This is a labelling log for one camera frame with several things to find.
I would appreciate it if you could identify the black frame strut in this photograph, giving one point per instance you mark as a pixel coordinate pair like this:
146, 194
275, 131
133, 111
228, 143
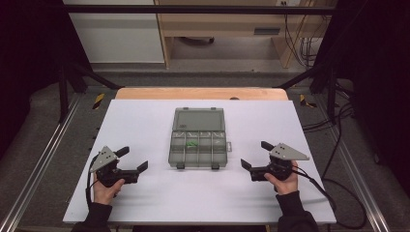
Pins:
63, 90
331, 93

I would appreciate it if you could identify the light wooden desk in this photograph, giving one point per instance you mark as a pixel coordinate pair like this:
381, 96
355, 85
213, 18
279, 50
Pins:
222, 22

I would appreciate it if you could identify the white cabinet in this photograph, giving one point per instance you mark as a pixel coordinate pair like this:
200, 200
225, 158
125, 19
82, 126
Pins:
116, 38

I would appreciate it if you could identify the person's right hand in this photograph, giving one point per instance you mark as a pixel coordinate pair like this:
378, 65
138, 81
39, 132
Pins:
285, 186

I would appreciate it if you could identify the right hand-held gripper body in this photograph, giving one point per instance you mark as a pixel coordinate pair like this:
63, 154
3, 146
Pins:
285, 153

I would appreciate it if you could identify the grey clear compartment box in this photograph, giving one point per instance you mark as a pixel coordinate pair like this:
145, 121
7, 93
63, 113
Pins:
198, 141

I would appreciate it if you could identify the metal floor rail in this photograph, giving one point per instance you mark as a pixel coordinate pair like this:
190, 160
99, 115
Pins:
35, 167
357, 174

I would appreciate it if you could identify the small green piece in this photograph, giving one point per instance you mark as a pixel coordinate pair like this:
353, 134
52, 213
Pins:
192, 144

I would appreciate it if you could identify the wooden table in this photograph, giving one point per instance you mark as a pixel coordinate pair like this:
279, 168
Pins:
193, 93

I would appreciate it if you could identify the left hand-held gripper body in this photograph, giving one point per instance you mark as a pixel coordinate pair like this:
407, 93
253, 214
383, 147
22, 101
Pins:
104, 159

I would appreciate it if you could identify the black curtain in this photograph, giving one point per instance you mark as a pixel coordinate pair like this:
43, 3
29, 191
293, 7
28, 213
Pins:
377, 64
29, 48

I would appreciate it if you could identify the black horizontal bar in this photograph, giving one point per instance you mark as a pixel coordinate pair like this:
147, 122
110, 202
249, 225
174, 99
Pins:
193, 9

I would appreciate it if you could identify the person's left hand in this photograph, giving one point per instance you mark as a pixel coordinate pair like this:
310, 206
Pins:
106, 195

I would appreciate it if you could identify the white board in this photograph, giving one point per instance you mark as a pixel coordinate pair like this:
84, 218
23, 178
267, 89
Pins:
145, 129

